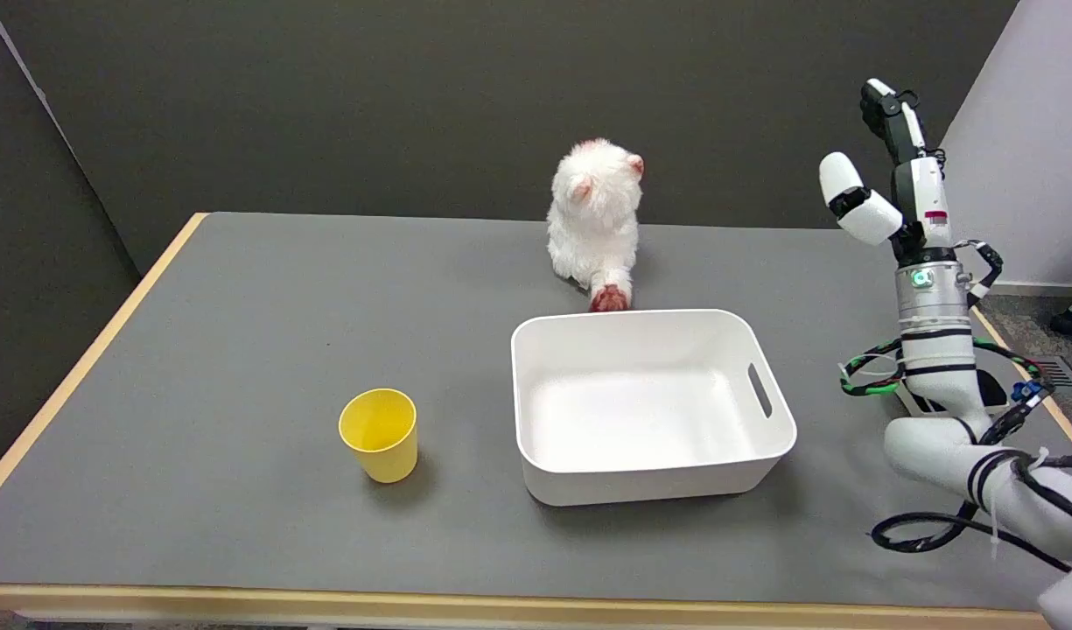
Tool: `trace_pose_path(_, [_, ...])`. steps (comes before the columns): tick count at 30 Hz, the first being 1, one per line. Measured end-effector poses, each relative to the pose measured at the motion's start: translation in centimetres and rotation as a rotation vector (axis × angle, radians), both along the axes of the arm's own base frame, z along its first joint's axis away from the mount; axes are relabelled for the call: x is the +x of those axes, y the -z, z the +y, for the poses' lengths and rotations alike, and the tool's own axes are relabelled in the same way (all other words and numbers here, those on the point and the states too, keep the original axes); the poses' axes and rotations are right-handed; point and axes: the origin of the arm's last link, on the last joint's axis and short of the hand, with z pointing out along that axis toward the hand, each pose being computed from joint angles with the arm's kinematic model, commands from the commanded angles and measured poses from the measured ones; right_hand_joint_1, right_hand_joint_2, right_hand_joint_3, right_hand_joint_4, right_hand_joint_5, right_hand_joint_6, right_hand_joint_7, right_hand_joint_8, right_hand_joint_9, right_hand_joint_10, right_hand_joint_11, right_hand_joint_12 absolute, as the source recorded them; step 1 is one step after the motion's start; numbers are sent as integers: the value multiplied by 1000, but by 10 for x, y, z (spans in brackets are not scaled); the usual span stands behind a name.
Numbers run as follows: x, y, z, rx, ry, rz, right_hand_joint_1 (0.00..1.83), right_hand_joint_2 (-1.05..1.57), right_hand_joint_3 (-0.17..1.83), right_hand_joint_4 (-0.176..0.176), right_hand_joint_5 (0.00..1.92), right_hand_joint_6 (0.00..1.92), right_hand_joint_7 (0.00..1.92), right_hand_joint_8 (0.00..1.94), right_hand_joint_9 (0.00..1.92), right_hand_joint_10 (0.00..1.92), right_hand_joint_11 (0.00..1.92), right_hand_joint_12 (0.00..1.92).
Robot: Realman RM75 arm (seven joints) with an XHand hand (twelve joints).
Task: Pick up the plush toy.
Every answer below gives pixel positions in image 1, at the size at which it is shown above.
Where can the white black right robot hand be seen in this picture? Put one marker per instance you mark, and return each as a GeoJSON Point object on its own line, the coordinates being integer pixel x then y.
{"type": "Point", "coordinates": [925, 188]}

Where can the white fluffy plush toy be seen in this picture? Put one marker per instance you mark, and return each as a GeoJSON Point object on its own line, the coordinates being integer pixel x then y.
{"type": "Point", "coordinates": [592, 219]}

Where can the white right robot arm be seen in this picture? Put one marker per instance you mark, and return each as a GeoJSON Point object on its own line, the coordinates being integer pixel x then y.
{"type": "Point", "coordinates": [934, 350]}

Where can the black white board eraser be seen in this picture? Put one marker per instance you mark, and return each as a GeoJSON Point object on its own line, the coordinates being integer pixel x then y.
{"type": "Point", "coordinates": [991, 389]}

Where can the metal floor vent grille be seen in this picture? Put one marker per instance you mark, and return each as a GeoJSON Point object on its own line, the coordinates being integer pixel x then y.
{"type": "Point", "coordinates": [1062, 374]}

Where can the white plastic storage bin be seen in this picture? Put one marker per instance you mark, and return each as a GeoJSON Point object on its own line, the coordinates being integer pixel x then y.
{"type": "Point", "coordinates": [641, 411]}

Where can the yellow plastic cup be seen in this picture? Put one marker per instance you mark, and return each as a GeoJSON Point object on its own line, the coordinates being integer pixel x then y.
{"type": "Point", "coordinates": [380, 435]}

